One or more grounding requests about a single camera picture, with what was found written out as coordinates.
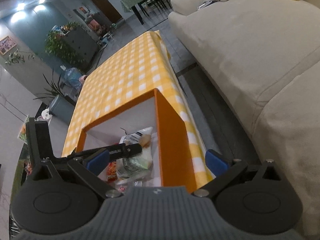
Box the white snack bag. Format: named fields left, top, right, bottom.
left=116, top=127, right=153, bottom=180

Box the Mimi shrimp stick bag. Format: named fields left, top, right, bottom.
left=106, top=161, right=118, bottom=183

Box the grey round planter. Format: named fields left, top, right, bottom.
left=48, top=95, right=75, bottom=125

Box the orange cardboard box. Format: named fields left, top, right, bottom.
left=75, top=89, right=197, bottom=193

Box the blue water jug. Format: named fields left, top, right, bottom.
left=64, top=68, right=82, bottom=90

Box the yellow white checkered tablecloth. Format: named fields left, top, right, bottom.
left=62, top=31, right=214, bottom=187

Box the trailing green houseplant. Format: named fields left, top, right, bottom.
left=45, top=30, right=84, bottom=67

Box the dark grey cabinet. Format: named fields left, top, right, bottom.
left=61, top=27, right=99, bottom=63

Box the beige sofa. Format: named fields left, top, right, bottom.
left=169, top=0, right=319, bottom=237

